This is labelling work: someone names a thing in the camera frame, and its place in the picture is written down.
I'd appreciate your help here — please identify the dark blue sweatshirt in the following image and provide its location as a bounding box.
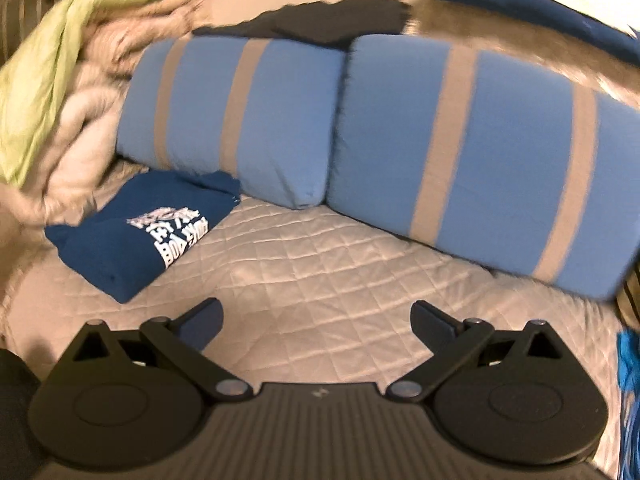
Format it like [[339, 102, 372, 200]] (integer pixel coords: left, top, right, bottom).
[[44, 170, 241, 304]]

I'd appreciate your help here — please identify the grey quilted bedspread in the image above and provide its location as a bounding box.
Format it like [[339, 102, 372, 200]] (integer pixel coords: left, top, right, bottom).
[[1, 197, 622, 479]]

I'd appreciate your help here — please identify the right blue striped pillow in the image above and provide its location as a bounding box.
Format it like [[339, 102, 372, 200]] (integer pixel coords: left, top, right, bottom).
[[328, 35, 639, 299]]

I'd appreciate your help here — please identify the blue striped pillow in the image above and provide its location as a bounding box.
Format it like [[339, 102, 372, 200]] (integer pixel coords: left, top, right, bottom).
[[328, 35, 639, 299], [116, 36, 346, 209]]

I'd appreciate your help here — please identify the beige fluffy blanket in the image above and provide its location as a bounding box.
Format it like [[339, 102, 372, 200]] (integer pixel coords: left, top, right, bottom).
[[1, 0, 207, 226]]

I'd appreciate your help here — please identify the left blue striped pillow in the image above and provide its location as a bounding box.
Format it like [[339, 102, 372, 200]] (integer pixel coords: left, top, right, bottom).
[[116, 36, 346, 209]]

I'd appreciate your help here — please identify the green blanket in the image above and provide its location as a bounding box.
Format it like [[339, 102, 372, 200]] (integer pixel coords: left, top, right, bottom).
[[1, 0, 157, 188]]

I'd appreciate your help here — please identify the black garment behind pillows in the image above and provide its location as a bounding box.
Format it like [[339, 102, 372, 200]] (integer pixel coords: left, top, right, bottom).
[[192, 0, 411, 50]]

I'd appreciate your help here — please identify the navy garment on headboard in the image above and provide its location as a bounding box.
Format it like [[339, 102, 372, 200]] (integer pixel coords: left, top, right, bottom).
[[444, 0, 639, 66]]

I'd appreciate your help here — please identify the blue coiled cable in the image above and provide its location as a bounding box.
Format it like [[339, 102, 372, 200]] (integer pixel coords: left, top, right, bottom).
[[615, 328, 640, 480]]

